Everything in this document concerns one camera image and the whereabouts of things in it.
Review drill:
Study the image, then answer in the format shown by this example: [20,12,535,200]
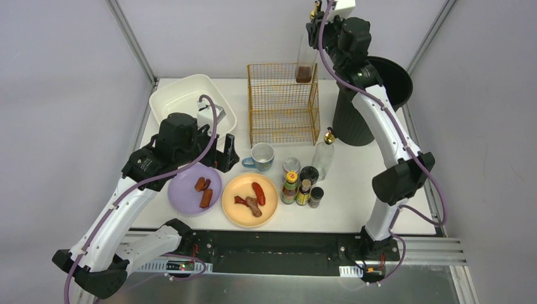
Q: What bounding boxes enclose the oil bottle with brown liquid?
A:
[295,29,317,84]

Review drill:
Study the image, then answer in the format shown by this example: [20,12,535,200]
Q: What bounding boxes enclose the silver lid shaker jar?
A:
[282,157,301,180]

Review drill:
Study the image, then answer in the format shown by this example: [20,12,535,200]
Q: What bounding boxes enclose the yellow cap sauce bottle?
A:
[281,171,298,205]

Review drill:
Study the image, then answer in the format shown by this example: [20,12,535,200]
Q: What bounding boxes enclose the black lid round jar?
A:
[299,166,319,186]

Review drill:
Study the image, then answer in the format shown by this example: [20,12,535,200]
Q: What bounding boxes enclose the clear oil bottle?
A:
[312,127,337,181]

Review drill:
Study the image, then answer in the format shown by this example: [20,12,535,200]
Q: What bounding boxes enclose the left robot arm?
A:
[52,108,239,303]

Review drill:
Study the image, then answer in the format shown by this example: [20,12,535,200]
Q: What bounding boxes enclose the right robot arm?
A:
[306,11,435,254]

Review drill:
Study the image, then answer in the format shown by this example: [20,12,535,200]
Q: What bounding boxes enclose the dark sausage piece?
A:
[203,179,211,190]

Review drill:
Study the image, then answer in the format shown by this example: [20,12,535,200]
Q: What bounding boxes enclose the thin orange food piece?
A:
[194,177,205,192]

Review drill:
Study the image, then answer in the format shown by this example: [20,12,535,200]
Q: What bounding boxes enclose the yellow plate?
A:
[221,173,279,228]

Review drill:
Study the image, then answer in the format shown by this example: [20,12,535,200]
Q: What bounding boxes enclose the blue white mug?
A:
[241,142,275,172]

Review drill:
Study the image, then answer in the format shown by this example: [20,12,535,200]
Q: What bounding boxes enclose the purple plate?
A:
[168,163,223,215]

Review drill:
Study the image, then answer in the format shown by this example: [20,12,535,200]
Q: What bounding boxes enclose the small red sausage piece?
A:
[234,196,248,206]

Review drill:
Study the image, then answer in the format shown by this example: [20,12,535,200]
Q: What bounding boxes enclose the orange fried food piece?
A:
[199,188,213,209]

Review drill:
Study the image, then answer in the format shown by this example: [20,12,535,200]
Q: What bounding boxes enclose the white plastic tub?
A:
[149,74,237,136]

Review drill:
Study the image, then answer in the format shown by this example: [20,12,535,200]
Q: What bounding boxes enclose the brown meat piece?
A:
[246,196,262,217]

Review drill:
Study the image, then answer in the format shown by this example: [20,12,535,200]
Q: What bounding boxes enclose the small yellow label bottle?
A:
[295,179,312,206]

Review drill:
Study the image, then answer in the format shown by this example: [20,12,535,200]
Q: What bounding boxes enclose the black ribbed trash bin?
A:
[332,56,414,147]

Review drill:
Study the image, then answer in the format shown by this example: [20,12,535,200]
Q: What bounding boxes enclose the dark spice jar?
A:
[308,187,324,208]

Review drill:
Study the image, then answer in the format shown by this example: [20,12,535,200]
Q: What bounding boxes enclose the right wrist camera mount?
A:
[326,0,356,22]

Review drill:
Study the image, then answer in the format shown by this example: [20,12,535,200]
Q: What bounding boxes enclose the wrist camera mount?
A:
[197,102,226,136]
[326,0,356,22]

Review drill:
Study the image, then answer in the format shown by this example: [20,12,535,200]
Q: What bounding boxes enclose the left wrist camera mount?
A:
[197,102,226,136]

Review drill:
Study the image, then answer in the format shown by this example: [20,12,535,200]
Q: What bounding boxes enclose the gold wire basket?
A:
[247,63,320,146]

